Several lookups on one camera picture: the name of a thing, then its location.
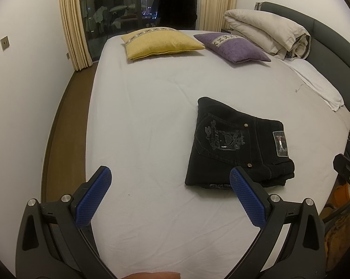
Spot yellow cushion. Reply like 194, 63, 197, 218
121, 27, 205, 60

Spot purple cushion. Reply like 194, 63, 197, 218
194, 32, 271, 64

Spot white bed sheet mattress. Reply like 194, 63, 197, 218
86, 37, 350, 278

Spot wall switch plate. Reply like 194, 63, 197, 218
0, 36, 10, 51

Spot beige left curtain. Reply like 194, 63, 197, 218
59, 0, 92, 71

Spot folded beige duvet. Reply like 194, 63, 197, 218
224, 9, 311, 60

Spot black denim pants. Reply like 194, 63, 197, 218
185, 97, 295, 189

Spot beige right curtain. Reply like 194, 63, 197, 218
196, 0, 237, 32

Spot beige curtain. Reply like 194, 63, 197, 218
196, 0, 237, 32
59, 0, 92, 71

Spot black chair by window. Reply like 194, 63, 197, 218
151, 0, 197, 30

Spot dark glass window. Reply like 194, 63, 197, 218
77, 0, 199, 62

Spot grey upholstered headboard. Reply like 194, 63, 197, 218
255, 2, 350, 111

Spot white pillow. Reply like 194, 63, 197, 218
283, 59, 345, 112

